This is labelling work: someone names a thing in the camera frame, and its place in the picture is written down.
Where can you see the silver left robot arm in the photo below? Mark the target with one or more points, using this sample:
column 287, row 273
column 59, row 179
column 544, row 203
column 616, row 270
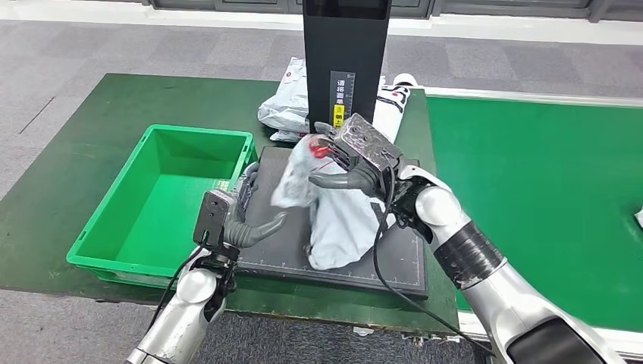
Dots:
column 186, row 306

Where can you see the green conveyor belt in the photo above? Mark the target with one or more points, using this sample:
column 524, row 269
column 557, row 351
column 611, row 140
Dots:
column 527, row 176

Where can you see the aluminium conveyor frame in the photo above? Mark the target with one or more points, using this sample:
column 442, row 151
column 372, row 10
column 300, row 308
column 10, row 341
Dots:
column 527, row 97

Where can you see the green plastic crate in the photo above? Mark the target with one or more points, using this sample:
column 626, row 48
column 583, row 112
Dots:
column 166, row 211

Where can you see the flat white parcel bag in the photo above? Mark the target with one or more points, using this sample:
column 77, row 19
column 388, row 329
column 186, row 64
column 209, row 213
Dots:
column 287, row 135

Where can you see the small white table bracket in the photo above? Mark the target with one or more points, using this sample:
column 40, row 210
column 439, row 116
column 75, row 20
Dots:
column 362, row 331

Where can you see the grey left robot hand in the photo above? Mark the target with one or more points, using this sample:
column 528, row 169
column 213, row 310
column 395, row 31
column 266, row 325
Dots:
column 216, row 218

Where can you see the large white parcel black print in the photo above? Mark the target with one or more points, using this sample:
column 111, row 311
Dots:
column 289, row 100

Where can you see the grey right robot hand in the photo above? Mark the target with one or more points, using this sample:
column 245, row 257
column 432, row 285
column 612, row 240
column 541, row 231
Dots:
column 369, row 145

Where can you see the dark green table mat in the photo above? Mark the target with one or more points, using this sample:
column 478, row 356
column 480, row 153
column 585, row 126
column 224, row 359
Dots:
column 150, row 100

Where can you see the white parcel bag red print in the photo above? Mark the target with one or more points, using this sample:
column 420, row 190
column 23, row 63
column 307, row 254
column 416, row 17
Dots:
column 341, row 226

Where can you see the black inbound scanning machine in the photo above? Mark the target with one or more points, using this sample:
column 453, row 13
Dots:
column 346, row 50

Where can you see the label strip on machine column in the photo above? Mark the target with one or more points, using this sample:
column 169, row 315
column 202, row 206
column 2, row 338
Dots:
column 341, row 95

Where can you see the white parcel bag corner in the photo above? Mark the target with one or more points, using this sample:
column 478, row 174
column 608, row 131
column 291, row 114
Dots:
column 639, row 217

